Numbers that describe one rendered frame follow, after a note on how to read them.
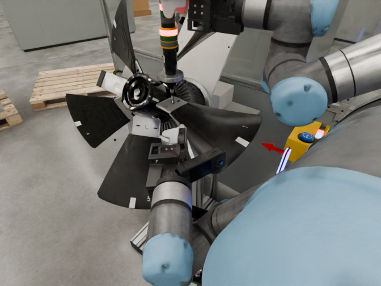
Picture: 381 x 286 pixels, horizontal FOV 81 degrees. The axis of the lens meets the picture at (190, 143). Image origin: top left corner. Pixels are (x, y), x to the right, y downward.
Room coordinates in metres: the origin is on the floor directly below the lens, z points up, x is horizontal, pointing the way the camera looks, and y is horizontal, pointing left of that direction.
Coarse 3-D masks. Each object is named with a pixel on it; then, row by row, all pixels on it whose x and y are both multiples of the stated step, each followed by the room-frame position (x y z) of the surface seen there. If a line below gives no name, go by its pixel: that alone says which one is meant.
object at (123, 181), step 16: (128, 144) 0.52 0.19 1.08; (144, 144) 0.54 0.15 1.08; (128, 160) 0.49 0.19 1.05; (144, 160) 0.50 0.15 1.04; (112, 176) 0.46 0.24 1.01; (128, 176) 0.46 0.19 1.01; (144, 176) 0.47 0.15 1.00; (112, 192) 0.43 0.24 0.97; (128, 192) 0.43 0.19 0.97; (144, 192) 0.43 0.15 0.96; (144, 208) 0.40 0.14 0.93
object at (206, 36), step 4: (200, 28) 0.73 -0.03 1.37; (196, 32) 0.74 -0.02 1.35; (200, 32) 0.68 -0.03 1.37; (212, 32) 0.63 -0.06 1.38; (192, 36) 0.76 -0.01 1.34; (196, 36) 0.68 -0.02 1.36; (200, 36) 0.66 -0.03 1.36; (204, 36) 0.64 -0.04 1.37; (208, 36) 0.63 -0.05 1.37; (192, 40) 0.68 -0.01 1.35; (196, 40) 0.66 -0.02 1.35; (200, 40) 0.63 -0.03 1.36; (188, 44) 0.68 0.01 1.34; (192, 44) 0.65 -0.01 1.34; (196, 44) 0.63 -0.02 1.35; (184, 48) 0.67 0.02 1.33; (188, 48) 0.65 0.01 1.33; (192, 48) 0.63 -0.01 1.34; (180, 52) 0.69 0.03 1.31; (184, 52) 0.64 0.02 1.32; (180, 56) 0.64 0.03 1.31
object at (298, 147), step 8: (296, 128) 0.63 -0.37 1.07; (304, 128) 0.63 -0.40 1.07; (312, 128) 0.63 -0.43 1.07; (328, 128) 0.63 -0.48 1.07; (296, 136) 0.58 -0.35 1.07; (288, 144) 0.57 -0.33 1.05; (296, 144) 0.56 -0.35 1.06; (304, 144) 0.54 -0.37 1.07; (296, 152) 0.55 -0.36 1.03; (304, 152) 0.54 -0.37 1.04; (296, 160) 0.54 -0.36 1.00
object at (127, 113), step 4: (120, 96) 0.66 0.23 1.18; (116, 100) 0.66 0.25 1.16; (120, 100) 0.66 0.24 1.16; (120, 104) 0.66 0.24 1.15; (120, 108) 0.66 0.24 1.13; (124, 108) 0.66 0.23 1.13; (124, 112) 0.66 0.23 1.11; (128, 112) 0.66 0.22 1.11; (128, 116) 0.66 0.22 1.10; (132, 116) 0.66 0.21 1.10
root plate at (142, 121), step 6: (138, 120) 0.58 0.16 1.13; (144, 120) 0.59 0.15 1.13; (150, 120) 0.60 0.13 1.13; (156, 120) 0.60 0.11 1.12; (132, 126) 0.57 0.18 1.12; (138, 126) 0.57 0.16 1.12; (144, 126) 0.58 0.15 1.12; (150, 126) 0.58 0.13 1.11; (156, 126) 0.59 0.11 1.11; (132, 132) 0.55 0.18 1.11; (138, 132) 0.56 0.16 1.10; (144, 132) 0.56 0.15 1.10; (150, 132) 0.57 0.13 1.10; (156, 132) 0.58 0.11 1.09
